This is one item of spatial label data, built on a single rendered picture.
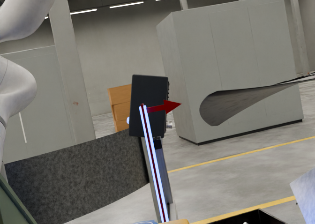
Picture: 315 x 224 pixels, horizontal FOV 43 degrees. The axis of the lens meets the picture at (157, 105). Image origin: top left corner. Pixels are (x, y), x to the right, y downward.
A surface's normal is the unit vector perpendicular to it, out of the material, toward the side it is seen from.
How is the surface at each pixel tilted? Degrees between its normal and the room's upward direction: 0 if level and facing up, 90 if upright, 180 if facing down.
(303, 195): 55
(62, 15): 90
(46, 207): 90
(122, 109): 90
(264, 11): 90
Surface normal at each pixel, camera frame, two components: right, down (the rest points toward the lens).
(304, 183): -0.77, -0.40
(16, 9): 0.06, 0.00
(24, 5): 0.22, 0.14
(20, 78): 0.59, -0.53
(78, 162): 0.64, -0.07
